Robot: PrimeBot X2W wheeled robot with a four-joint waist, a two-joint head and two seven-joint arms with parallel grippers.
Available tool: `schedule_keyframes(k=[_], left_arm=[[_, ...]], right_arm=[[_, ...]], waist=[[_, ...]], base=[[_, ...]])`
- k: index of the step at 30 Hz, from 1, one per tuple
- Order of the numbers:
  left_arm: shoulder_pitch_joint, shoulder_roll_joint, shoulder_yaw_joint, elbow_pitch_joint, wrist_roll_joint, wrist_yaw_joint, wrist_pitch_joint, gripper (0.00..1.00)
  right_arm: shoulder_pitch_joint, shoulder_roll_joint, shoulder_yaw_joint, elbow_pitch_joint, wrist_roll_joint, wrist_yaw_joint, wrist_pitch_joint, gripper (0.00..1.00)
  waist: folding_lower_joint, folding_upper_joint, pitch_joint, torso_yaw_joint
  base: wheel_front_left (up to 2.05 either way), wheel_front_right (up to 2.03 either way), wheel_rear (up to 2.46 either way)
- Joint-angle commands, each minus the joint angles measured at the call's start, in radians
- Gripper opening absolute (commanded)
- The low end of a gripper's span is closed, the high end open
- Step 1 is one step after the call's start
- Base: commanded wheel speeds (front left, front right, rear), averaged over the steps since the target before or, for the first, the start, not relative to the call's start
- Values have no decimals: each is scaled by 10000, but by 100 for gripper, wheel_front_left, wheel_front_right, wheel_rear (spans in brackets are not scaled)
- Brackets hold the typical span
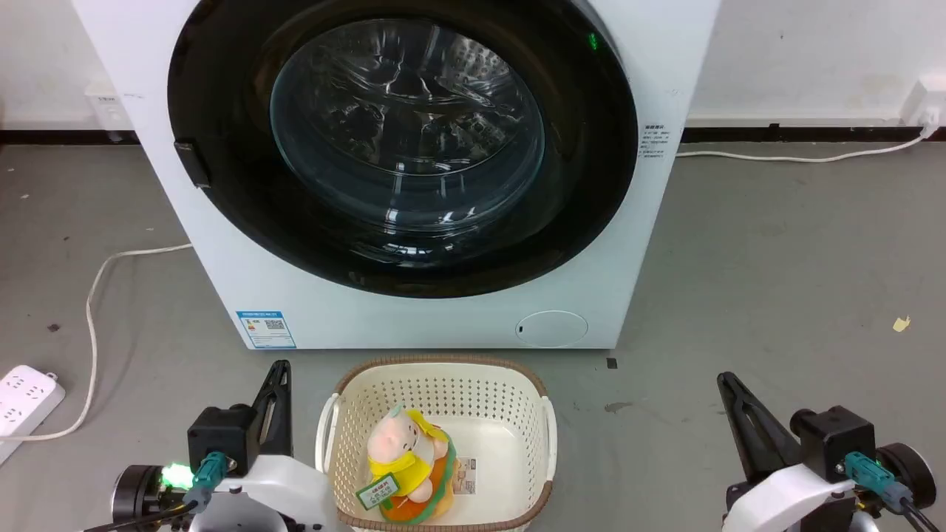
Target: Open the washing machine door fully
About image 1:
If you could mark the black round washing machine door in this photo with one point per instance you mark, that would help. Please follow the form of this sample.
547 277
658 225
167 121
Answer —
222 111

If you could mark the white wall socket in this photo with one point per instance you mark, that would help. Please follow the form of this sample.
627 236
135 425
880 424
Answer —
924 103
107 107

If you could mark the white label in basket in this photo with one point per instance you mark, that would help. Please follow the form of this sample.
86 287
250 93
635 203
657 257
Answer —
466 476

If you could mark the small yellow paper scrap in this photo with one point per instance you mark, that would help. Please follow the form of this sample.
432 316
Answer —
901 324

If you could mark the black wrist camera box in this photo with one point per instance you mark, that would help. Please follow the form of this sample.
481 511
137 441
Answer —
834 443
220 437

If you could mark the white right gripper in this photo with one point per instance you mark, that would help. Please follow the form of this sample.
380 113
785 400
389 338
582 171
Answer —
791 499

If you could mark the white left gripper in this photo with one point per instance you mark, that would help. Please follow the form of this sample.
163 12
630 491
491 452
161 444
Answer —
281 491

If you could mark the green white doll tag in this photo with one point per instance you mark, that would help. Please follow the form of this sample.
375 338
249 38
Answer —
378 490

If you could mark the blue energy label sticker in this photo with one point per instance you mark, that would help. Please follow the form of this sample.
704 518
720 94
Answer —
266 329

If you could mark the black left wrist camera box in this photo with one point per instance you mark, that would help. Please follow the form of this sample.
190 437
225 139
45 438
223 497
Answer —
220 437

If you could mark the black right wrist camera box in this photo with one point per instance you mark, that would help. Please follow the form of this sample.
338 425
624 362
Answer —
834 443

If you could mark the white front-load washing machine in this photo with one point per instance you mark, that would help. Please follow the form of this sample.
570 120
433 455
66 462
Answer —
414 318

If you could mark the cream perforated laundry basket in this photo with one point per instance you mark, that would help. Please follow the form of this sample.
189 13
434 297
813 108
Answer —
502 414

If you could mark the round white filter cover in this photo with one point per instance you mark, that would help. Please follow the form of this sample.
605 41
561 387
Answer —
551 329

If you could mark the white power strip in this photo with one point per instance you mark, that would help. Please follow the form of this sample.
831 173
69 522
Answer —
21 403

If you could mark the white text warning sticker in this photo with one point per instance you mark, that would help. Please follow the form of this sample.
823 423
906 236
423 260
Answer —
652 142

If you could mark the plush doll in yellow clothes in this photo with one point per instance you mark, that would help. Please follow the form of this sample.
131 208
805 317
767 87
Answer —
403 458

